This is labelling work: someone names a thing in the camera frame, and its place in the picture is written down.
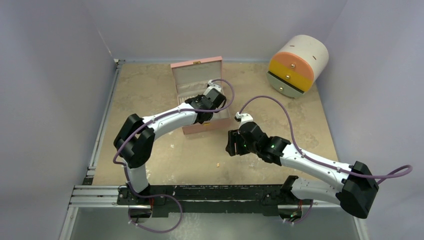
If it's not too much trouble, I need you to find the pink jewelry box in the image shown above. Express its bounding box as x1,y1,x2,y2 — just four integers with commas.
170,55,234,136

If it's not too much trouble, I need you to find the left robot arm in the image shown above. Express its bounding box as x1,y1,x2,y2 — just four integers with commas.
113,84,227,205

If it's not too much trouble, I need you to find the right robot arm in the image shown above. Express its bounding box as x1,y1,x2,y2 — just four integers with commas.
225,121,379,219

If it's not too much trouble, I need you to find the round drawer organizer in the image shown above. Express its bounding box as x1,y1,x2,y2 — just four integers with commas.
266,34,329,98

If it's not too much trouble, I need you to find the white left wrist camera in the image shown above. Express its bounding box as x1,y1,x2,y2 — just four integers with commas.
203,79,222,96

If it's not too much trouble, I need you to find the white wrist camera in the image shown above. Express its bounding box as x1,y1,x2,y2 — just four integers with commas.
234,112,254,128
203,79,222,96

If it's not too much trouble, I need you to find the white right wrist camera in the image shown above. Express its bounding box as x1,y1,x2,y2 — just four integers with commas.
234,112,254,128

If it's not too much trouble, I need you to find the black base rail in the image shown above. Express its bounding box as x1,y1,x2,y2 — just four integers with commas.
117,184,311,220

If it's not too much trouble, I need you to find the aluminium frame rail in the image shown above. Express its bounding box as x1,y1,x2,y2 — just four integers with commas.
59,59,127,240

